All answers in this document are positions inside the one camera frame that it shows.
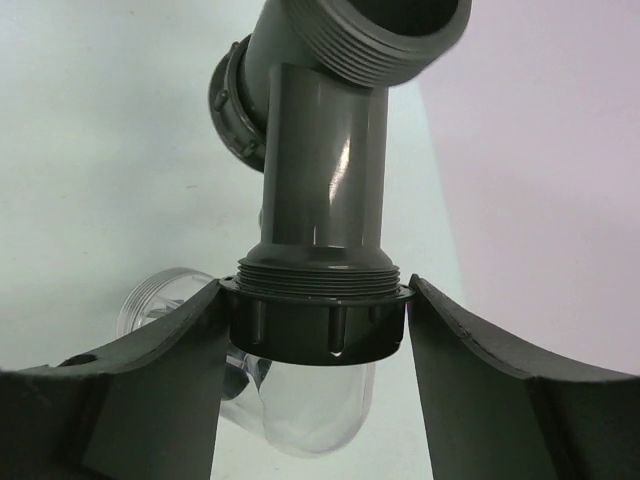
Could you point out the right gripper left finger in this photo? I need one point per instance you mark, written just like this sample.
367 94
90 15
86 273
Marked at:
144 406

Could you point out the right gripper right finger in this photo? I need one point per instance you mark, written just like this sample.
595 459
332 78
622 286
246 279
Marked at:
498 407

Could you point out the clear plastic threaded connector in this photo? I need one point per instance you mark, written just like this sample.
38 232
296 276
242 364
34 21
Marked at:
302 411

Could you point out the dark grey pipe fitting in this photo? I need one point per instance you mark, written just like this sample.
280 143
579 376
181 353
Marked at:
304 101

